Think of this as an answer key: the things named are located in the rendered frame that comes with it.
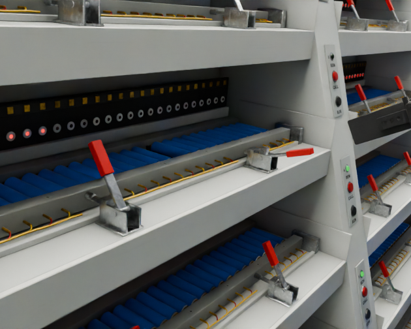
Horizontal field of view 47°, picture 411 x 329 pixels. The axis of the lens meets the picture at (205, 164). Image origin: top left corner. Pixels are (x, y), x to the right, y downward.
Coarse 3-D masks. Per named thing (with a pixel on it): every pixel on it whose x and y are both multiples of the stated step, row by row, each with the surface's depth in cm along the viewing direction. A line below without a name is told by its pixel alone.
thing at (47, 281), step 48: (48, 144) 57; (192, 192) 57; (240, 192) 59; (288, 192) 70; (0, 240) 42; (48, 240) 43; (96, 240) 44; (144, 240) 46; (192, 240) 53; (0, 288) 36; (48, 288) 38; (96, 288) 42
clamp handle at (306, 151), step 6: (264, 150) 66; (294, 150) 63; (300, 150) 62; (306, 150) 62; (312, 150) 62; (270, 156) 65; (276, 156) 65; (282, 156) 64; (288, 156) 63; (294, 156) 63
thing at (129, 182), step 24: (240, 144) 69; (264, 144) 75; (144, 168) 56; (168, 168) 58; (192, 168) 62; (216, 168) 63; (72, 192) 48; (96, 192) 50; (144, 192) 53; (0, 216) 42; (24, 216) 44; (48, 216) 45; (72, 216) 46
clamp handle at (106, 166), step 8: (88, 144) 46; (96, 144) 46; (96, 152) 46; (104, 152) 46; (96, 160) 46; (104, 160) 46; (104, 168) 46; (112, 168) 46; (104, 176) 46; (112, 176) 46; (112, 184) 46; (112, 192) 46; (120, 192) 46; (120, 200) 46; (120, 208) 46
